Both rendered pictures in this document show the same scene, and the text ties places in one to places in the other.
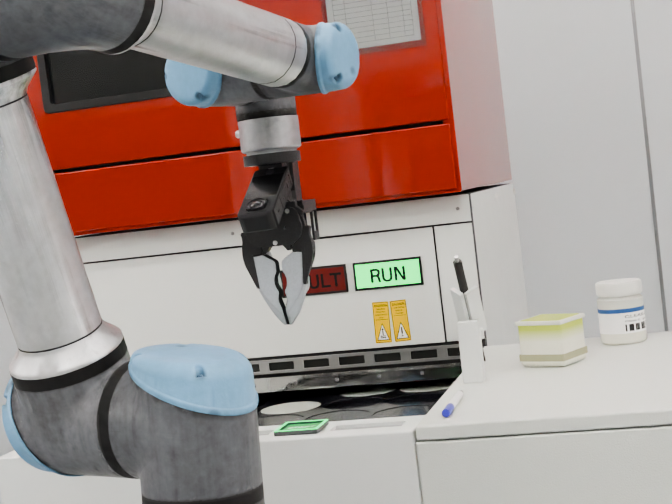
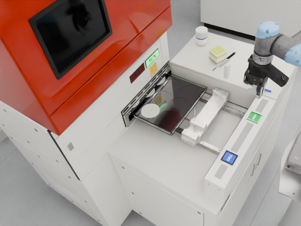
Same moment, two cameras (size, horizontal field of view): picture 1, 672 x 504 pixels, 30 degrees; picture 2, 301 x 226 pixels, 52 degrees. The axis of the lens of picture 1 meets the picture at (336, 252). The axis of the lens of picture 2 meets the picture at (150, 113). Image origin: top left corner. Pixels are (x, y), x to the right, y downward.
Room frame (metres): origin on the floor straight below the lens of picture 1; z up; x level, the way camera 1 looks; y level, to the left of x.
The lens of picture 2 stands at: (1.54, 1.05, 2.12)
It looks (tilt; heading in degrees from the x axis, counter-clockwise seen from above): 49 degrees down; 299
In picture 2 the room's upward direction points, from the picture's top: 11 degrees counter-clockwise
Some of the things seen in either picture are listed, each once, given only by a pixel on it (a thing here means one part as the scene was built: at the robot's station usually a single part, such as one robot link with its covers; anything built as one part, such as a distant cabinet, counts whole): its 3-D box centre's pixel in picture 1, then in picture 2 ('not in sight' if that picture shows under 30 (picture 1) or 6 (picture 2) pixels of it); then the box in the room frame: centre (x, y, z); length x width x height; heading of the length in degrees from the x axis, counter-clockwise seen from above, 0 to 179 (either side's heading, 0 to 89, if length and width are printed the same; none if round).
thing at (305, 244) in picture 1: (295, 249); not in sight; (1.54, 0.05, 1.19); 0.05 x 0.02 x 0.09; 75
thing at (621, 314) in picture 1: (621, 311); (201, 36); (1.93, -0.43, 1.01); 0.07 x 0.07 x 0.10
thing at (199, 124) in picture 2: not in sight; (198, 124); (1.80, 0.13, 0.89); 0.08 x 0.03 x 0.03; 165
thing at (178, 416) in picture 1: (190, 416); not in sight; (1.19, 0.16, 1.05); 0.13 x 0.12 x 0.14; 58
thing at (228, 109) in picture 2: not in sight; (206, 100); (1.82, -0.10, 0.84); 0.50 x 0.02 x 0.03; 165
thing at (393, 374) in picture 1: (355, 397); (149, 95); (2.12, 0.00, 0.89); 0.44 x 0.02 x 0.10; 75
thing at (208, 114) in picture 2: not in sight; (205, 117); (1.78, 0.05, 0.87); 0.36 x 0.08 x 0.03; 75
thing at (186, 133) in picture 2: not in sight; (190, 135); (1.82, 0.20, 0.89); 0.08 x 0.03 x 0.03; 165
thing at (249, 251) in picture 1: (262, 253); (260, 86); (1.55, 0.09, 1.19); 0.05 x 0.02 x 0.09; 75
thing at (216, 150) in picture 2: not in sight; (180, 133); (1.89, 0.17, 0.84); 0.50 x 0.02 x 0.03; 165
